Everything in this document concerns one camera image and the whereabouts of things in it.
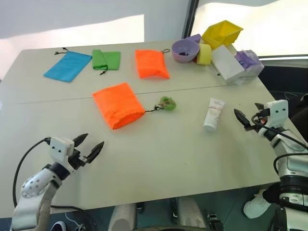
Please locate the white cosmetic tube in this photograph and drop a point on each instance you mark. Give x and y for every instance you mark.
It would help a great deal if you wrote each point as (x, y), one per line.
(214, 114)

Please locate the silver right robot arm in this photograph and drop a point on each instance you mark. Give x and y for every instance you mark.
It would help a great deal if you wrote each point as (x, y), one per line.
(287, 154)

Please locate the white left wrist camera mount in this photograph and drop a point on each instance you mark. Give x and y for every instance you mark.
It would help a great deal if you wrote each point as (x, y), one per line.
(60, 148)

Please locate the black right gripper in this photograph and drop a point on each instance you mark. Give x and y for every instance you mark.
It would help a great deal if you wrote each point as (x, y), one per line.
(258, 120)

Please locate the yellow sponge roll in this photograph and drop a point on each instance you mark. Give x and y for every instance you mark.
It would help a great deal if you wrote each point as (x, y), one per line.
(204, 54)

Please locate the green fuzzy toy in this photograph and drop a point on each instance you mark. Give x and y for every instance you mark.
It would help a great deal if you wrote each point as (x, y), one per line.
(168, 103)

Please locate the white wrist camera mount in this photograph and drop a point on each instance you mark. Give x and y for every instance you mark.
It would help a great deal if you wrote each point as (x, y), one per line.
(276, 112)
(60, 148)

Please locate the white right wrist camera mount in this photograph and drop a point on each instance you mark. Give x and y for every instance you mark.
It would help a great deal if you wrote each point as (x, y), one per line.
(276, 112)

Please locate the purple tissue pack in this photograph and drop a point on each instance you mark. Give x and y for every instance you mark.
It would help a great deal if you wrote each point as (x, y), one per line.
(247, 59)

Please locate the dark blue shoe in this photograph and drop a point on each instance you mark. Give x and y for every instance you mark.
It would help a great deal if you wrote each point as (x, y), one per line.
(57, 226)

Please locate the white cardboard box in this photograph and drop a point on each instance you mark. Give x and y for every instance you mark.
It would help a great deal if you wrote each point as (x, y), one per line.
(227, 63)

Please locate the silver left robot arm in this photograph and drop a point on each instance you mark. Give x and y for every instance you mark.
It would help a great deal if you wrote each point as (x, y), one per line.
(33, 185)

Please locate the white sneaker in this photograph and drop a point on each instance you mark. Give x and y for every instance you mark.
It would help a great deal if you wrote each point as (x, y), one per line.
(256, 204)

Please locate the purple plastic bowl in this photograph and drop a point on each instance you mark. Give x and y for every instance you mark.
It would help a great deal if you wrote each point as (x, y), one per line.
(185, 49)

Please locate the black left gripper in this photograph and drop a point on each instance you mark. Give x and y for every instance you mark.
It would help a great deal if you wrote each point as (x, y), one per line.
(78, 158)

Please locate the yellow plastic bin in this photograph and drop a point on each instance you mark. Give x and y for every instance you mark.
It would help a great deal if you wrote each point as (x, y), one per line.
(222, 32)

